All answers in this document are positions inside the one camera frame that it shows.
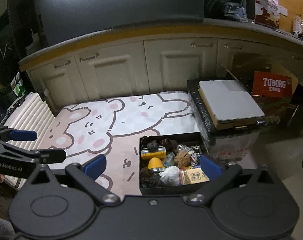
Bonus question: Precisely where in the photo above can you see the dark clothes pile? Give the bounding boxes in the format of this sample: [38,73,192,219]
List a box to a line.
[204,0,255,23]

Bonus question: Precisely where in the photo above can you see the white plastic bag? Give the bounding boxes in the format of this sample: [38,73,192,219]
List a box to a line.
[160,166,180,186]

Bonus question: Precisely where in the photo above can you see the black wrapped crate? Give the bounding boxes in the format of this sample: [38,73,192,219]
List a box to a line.
[187,79,261,167]

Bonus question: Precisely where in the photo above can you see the white ribbed suitcase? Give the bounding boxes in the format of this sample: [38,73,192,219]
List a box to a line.
[0,92,56,190]

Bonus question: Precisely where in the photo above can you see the pink bear cartoon mat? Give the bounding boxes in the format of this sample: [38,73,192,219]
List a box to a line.
[39,91,198,197]

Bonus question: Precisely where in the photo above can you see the beige printed small box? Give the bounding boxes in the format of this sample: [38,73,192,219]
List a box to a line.
[179,168,210,185]

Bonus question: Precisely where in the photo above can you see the brown cardboard sheet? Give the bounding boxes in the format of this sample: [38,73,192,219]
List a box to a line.
[220,63,299,95]

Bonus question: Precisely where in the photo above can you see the yellow grey headlamp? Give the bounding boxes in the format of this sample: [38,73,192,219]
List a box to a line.
[140,135,178,173]

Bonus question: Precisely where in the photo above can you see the cream cabinet row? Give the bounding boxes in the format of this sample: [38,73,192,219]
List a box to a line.
[20,22,303,112]

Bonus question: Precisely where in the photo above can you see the silver bead chain bundle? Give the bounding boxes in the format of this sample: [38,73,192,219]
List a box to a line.
[178,144,202,165]

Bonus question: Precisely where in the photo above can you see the black storage box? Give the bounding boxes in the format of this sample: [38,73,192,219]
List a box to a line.
[138,132,210,196]

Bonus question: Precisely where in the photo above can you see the grey tablet case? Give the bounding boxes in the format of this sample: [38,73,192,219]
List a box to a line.
[199,80,264,124]

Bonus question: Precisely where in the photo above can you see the flat brown cardboard box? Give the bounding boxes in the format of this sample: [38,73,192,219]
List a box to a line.
[198,87,258,130]

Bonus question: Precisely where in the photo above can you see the blue floral white pouch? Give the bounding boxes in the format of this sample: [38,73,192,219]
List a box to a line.
[162,152,175,168]

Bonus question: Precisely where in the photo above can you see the red Tuborg beer carton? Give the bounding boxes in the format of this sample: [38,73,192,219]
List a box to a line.
[251,72,293,123]

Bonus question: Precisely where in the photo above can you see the tan fluffy plush toy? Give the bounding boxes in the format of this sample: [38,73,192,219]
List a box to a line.
[174,150,191,168]

